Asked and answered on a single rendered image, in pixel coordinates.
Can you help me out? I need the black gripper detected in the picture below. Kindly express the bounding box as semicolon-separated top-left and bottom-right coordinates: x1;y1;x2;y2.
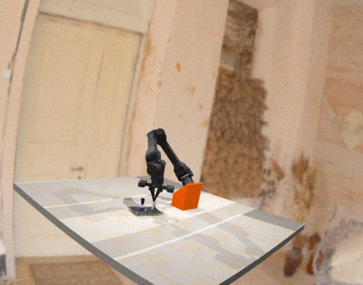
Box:
138;175;174;202

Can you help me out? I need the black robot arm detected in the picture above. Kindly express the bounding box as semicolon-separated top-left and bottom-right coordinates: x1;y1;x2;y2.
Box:
145;128;194;186

